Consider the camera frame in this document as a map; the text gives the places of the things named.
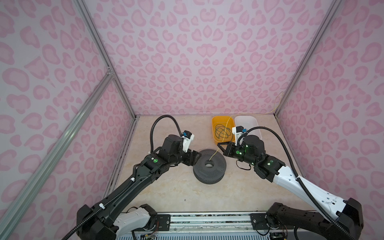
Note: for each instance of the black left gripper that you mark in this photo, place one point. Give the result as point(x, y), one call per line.
point(192, 159)

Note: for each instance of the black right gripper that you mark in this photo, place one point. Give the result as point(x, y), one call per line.
point(229, 149)

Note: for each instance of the dark grey cable spool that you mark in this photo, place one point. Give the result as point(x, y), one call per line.
point(211, 167)

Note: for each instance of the yellow plastic bin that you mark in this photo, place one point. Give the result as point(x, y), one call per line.
point(222, 129)

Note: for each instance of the white plastic bin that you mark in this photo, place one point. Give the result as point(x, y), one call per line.
point(249, 122)

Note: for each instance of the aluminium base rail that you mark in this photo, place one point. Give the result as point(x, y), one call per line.
point(279, 216)

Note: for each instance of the aluminium frame diagonal strut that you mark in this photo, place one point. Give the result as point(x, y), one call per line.
point(21, 204)

